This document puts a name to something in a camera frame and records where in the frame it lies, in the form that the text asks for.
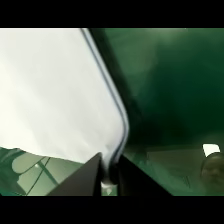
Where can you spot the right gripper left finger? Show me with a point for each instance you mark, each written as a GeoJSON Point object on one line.
{"type": "Point", "coordinates": [86, 180]}

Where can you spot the white garment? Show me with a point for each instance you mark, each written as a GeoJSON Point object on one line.
{"type": "Point", "coordinates": [56, 93]}

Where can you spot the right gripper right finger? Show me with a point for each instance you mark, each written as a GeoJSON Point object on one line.
{"type": "Point", "coordinates": [136, 181]}

